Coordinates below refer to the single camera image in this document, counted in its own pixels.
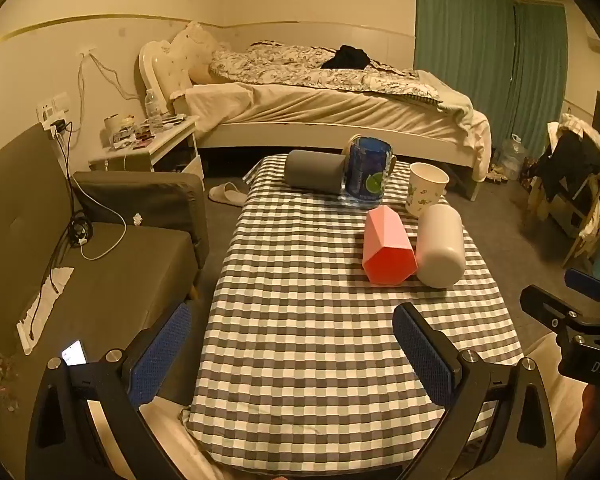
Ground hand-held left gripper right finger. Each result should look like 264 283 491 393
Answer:
392 301 576 480

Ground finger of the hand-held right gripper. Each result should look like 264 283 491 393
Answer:
564 268 600 307
519 284 590 335

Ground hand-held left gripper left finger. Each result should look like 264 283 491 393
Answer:
25 301 206 480

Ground person's right forearm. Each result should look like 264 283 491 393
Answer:
576 385 600 463

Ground pink faceted cup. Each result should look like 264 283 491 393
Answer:
362 206 420 287

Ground white patterned paper cup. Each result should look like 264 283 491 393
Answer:
405 162 451 218

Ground grey cup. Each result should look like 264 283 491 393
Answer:
286 149 349 194

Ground person's light trousers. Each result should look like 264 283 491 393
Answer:
87 332 588 480

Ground smartphone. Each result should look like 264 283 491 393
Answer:
60 339 89 367

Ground grey sofa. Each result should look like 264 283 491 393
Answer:
0 122 211 403

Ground chair piled with clothes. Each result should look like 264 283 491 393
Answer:
522 112 600 269

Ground grey white checkered tablecloth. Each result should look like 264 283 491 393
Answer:
180 154 526 473

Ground large clear water jug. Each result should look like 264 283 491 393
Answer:
500 133 526 181

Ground white slipper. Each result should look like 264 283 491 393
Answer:
208 182 249 207

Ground blue printed glass mug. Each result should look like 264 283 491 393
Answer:
341 135 398 210

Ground white nightstand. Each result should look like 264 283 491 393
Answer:
88 115 206 182

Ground clear water bottle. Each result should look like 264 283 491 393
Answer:
144 89 164 129

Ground green curtain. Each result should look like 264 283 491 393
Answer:
413 0 569 127

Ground white bed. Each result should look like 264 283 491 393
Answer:
139 39 493 202

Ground cream ruffled pillow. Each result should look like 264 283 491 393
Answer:
171 21 222 84

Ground black garment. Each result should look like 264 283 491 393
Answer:
321 45 374 70

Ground floral duvet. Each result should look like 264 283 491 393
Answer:
209 43 473 111

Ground white charging cable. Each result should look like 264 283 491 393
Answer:
55 124 129 261

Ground white wall socket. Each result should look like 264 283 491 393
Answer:
35 92 71 134

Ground white wall cable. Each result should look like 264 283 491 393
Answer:
76 46 142 111

